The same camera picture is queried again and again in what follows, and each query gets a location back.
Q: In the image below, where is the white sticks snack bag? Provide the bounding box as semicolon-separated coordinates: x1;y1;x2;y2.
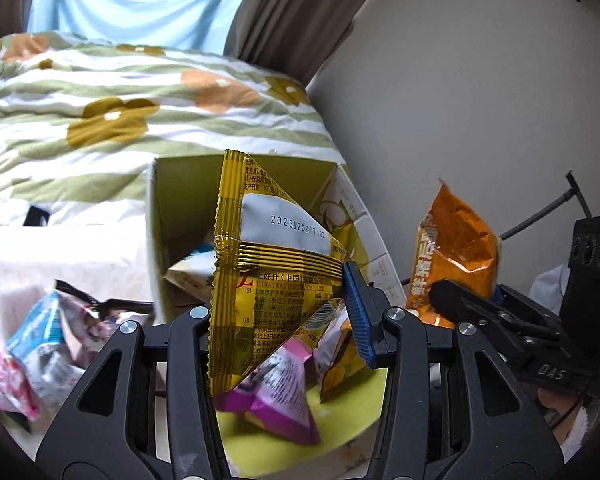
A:
164;242;216;302

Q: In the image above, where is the green cardboard box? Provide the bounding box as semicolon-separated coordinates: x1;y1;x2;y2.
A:
147;152;409;480

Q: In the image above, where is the black phone on bed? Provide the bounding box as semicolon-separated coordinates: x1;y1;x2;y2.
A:
23;205;50;226

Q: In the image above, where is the floral striped duvet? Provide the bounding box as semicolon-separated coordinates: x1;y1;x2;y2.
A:
0;29;351;311

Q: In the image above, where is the purple snack bag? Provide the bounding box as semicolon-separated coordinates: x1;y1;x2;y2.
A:
213;338;321;445

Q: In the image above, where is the dark cookie snack bag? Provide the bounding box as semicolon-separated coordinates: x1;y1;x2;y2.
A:
55;280;155;368

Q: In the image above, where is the gold foil snack bag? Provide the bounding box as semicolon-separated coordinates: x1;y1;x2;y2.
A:
209;150;346;396

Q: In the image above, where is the light blue window cloth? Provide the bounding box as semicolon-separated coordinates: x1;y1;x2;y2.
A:
27;0;242;54

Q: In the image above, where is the silver blue snack bag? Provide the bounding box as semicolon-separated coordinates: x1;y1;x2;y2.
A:
6;292;84;413

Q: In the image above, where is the pink snack bag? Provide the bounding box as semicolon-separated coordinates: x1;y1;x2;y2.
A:
0;341;40;420

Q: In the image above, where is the orange snack bag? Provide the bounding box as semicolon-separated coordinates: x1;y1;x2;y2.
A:
406;182;501;328

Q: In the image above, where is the right brown curtain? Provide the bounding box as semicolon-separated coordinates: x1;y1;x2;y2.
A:
224;0;366;84

